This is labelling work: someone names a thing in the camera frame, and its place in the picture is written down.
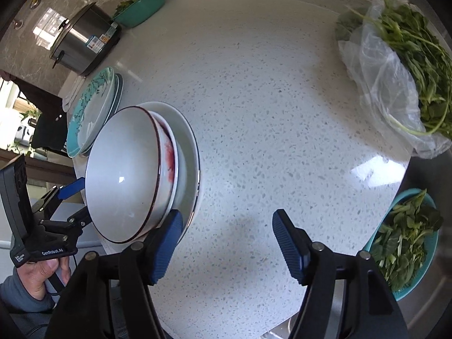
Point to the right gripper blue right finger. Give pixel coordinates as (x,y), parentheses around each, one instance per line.
(294,244)

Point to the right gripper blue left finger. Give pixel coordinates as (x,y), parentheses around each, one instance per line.
(160,246)

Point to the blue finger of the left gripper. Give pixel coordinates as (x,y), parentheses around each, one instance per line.
(71,189)
(74,225)

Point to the white ceramic bowl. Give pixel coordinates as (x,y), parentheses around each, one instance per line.
(188,193)

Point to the white bowl red flowers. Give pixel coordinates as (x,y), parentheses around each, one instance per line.
(131,174)

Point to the small teal floral plate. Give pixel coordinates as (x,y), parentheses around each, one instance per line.
(91,112)

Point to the grey gradient dinner plate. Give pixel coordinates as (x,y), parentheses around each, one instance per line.
(118,85)

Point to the left forearm grey sleeve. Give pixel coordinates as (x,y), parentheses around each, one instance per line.
(29,314)

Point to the person's left hand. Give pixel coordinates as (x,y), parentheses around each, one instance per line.
(34,274)

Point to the teal colander with greens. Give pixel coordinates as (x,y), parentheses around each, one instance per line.
(405,242)

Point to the stainless steel cooker pot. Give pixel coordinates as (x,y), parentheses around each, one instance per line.
(85,40)

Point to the green bowl with vegetables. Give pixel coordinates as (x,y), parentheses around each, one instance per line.
(132,13)

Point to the plastic bag of greens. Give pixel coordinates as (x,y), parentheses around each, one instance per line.
(402,70)

